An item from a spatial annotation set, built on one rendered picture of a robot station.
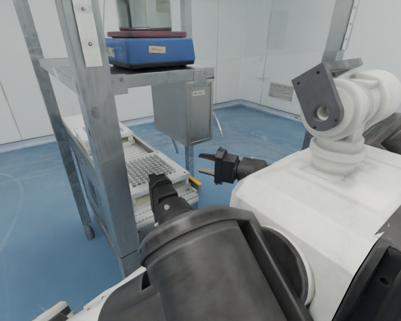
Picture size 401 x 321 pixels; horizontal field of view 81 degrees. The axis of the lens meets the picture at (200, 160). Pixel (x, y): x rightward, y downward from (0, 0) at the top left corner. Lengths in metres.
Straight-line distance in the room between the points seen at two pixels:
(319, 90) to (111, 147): 0.43
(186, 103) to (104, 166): 0.29
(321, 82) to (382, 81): 0.08
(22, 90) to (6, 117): 0.42
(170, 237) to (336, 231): 0.15
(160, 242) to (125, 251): 0.55
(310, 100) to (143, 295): 0.24
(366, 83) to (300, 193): 0.13
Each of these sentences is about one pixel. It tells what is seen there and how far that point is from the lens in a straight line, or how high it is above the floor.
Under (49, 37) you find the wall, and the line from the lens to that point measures 4.04.
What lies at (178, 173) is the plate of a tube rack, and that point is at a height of 0.98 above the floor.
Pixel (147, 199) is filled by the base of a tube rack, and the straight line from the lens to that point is 0.83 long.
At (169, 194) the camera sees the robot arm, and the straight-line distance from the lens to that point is 0.57.
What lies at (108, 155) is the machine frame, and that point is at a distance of 0.56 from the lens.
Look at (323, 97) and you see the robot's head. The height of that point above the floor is 1.38.
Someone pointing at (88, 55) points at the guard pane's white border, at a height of 1.40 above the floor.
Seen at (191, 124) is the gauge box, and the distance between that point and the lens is 0.72.
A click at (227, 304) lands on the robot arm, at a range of 0.18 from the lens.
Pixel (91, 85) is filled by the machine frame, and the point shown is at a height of 1.34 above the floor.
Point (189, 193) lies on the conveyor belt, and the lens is 0.89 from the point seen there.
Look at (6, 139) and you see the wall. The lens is 4.25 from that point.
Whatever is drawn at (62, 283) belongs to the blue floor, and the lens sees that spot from 1.96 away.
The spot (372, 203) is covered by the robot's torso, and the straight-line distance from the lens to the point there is 0.30.
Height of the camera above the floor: 1.43
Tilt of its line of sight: 28 degrees down
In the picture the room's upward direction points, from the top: straight up
